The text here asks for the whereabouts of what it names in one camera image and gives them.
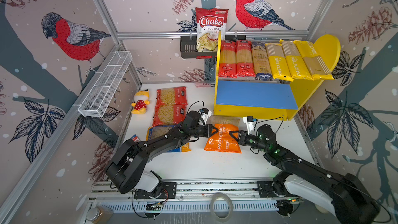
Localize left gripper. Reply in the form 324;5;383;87
189;123;219;138

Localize orange Pastatime macaroni bag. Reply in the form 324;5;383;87
204;116;241;153

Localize red spaghetti bag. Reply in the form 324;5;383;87
219;40;237;79
236;40;256;77

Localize dark blue spaghetti bag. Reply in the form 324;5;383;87
251;41;274;81

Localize yellow Pastatime spaghetti bag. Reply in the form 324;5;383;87
279;39;313;80
293;40;334;80
265;43;293;82

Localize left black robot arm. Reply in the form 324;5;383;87
105;111;219;197

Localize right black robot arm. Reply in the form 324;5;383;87
230;124;380;224

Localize yellow shelf pink blue boards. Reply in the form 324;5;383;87
214;35;341;120

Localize red macaroni bag far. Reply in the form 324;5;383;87
156;86;188;106

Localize red macaroni bag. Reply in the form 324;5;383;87
156;86;188;106
152;104;187;127

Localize red macaroni bag near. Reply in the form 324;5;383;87
152;104;187;127

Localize blue macaroni bag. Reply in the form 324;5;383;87
146;125;191;153

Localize clear tape roll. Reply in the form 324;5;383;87
209;192;234;223

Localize yellow plush toy red dress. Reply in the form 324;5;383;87
131;91;150;115

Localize red Chuba cassava chips bag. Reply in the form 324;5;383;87
195;7;229;52

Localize black white roller wheel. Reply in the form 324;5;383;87
315;204;329;214

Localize glass jar with lid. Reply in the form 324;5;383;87
86;205;114;224

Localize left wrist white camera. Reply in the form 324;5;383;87
200;108;212;125

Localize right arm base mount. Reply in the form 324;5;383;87
256;172;299;199

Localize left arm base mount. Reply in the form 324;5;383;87
133;171;177;200

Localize black wire wall basket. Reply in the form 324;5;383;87
180;35;247;60

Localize white mesh wall shelf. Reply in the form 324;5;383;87
78;51;132;118

